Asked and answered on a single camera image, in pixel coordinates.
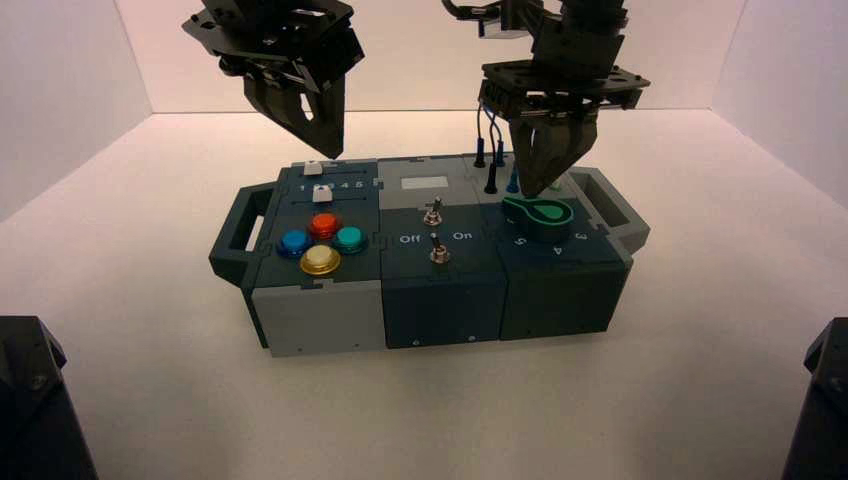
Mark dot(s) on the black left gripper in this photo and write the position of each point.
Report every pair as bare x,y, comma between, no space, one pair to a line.
278,40

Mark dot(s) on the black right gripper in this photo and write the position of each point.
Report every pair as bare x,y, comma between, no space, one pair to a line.
570,83

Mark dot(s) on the green black rotary knob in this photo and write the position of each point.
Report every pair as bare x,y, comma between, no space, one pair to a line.
540,218

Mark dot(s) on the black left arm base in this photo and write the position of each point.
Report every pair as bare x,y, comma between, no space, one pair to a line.
33,404

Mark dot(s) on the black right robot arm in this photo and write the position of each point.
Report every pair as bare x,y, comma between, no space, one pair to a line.
593,10

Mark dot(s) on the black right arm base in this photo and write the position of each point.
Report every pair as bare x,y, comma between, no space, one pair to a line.
821,404

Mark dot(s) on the blue banana plug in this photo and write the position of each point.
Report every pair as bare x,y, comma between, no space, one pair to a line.
500,152
512,182

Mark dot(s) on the white slider cap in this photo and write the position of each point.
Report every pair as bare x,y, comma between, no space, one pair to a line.
311,168
322,194

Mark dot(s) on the red round push button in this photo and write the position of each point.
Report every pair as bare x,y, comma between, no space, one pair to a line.
324,226

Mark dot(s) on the blue round push button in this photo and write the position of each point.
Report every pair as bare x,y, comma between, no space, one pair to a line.
294,243

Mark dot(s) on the teal round push button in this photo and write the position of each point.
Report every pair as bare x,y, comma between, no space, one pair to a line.
349,240

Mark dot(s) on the grey blank display panel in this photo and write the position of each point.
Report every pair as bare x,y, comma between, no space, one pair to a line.
424,183

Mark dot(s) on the yellow round push button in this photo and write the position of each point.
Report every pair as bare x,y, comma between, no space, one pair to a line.
320,260

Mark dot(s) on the dark teal grey control box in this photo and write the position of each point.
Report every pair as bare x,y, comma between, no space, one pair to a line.
437,298

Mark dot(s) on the metal toggle switch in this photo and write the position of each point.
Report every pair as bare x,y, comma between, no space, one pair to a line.
434,210
438,250

